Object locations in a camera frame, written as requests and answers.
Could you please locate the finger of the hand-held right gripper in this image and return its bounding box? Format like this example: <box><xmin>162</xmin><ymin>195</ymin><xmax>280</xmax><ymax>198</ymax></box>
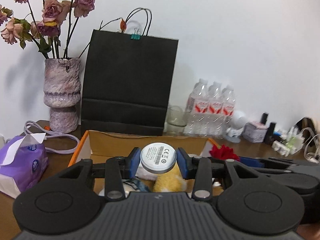
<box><xmin>260</xmin><ymin>166</ymin><xmax>320</xmax><ymax>178</ymax></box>
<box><xmin>239</xmin><ymin>157</ymin><xmax>296</xmax><ymax>168</ymax></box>

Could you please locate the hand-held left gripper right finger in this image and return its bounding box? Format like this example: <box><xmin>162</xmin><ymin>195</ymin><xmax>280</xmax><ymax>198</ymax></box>
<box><xmin>176</xmin><ymin>147</ymin><xmax>252</xmax><ymax>202</ymax></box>

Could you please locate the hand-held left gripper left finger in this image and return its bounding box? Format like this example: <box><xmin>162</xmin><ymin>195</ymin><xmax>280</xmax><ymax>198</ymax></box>
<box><xmin>57</xmin><ymin>147</ymin><xmax>141</xmax><ymax>202</ymax></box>

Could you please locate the yellow and white plush toy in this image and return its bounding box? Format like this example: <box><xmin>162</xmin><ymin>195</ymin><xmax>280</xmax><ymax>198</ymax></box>
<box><xmin>135</xmin><ymin>164</ymin><xmax>188</xmax><ymax>193</ymax></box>

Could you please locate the blue and black wrapper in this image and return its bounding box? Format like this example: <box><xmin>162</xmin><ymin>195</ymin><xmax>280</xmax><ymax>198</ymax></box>
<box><xmin>124</xmin><ymin>178</ymin><xmax>151</xmax><ymax>193</ymax></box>

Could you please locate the red cardboard box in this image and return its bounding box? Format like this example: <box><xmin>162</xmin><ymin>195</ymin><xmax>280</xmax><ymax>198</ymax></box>
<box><xmin>67</xmin><ymin>130</ymin><xmax>223</xmax><ymax>196</ymax></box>

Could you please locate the white round puck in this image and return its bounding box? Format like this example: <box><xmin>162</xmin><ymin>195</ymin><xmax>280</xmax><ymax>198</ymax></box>
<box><xmin>140</xmin><ymin>142</ymin><xmax>177</xmax><ymax>174</ymax></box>

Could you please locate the red fabric rose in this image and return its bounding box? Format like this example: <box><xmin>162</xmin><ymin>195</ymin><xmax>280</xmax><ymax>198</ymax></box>
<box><xmin>209</xmin><ymin>144</ymin><xmax>240</xmax><ymax>162</ymax></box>

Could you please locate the white plastic holder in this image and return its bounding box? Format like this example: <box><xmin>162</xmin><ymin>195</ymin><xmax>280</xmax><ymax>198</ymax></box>
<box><xmin>272</xmin><ymin>140</ymin><xmax>292</xmax><ymax>156</ymax></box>

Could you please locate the grey printed tin box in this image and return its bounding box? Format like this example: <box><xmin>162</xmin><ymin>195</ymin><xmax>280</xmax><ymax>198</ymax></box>
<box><xmin>242</xmin><ymin>121</ymin><xmax>269</xmax><ymax>143</ymax></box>

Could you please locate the green spray bottle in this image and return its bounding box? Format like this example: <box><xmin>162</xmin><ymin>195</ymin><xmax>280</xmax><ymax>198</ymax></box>
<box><xmin>287</xmin><ymin>127</ymin><xmax>300</xmax><ymax>150</ymax></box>

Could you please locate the tall black box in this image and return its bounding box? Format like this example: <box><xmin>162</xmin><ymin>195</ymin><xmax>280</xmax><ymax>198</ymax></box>
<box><xmin>265</xmin><ymin>122</ymin><xmax>277</xmax><ymax>145</ymax></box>

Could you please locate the white robot speaker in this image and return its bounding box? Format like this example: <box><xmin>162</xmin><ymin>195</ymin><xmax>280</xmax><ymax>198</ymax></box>
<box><xmin>226</xmin><ymin>110</ymin><xmax>247</xmax><ymax>143</ymax></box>

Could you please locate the clear glass cup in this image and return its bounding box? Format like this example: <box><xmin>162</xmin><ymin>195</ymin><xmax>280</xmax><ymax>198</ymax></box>
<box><xmin>166</xmin><ymin>105</ymin><xmax>188</xmax><ymax>133</ymax></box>

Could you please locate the brown paper bag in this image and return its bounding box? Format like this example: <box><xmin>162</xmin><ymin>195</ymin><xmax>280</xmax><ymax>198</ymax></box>
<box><xmin>295</xmin><ymin>117</ymin><xmax>320</xmax><ymax>140</ymax></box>

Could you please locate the clear water bottle red label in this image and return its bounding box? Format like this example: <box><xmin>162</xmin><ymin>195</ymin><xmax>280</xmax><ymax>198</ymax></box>
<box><xmin>184</xmin><ymin>79</ymin><xmax>208</xmax><ymax>136</ymax></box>
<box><xmin>221</xmin><ymin>85</ymin><xmax>236</xmax><ymax>139</ymax></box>
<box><xmin>207</xmin><ymin>81</ymin><xmax>223</xmax><ymax>138</ymax></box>

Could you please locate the black paper bag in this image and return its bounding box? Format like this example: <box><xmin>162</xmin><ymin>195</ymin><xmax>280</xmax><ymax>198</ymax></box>
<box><xmin>80</xmin><ymin>7</ymin><xmax>179</xmax><ymax>137</ymax></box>

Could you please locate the mottled purple ceramic vase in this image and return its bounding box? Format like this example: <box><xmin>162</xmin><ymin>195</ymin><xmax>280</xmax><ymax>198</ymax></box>
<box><xmin>44</xmin><ymin>57</ymin><xmax>82</xmax><ymax>134</ymax></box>

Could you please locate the purple tissue pack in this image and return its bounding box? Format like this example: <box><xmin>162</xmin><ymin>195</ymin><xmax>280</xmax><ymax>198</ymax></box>
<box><xmin>0</xmin><ymin>133</ymin><xmax>49</xmax><ymax>198</ymax></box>

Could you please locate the dried pink rose bouquet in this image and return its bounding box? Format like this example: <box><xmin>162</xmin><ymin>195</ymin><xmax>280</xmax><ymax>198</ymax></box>
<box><xmin>0</xmin><ymin>0</ymin><xmax>96</xmax><ymax>59</ymax></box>

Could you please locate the white charger cable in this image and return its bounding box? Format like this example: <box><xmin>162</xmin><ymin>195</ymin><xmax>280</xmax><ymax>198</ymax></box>
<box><xmin>301</xmin><ymin>127</ymin><xmax>320</xmax><ymax>162</ymax></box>

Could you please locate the lilac power cable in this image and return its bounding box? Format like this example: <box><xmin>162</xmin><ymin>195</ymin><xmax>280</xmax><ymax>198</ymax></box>
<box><xmin>24</xmin><ymin>120</ymin><xmax>81</xmax><ymax>155</ymax></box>

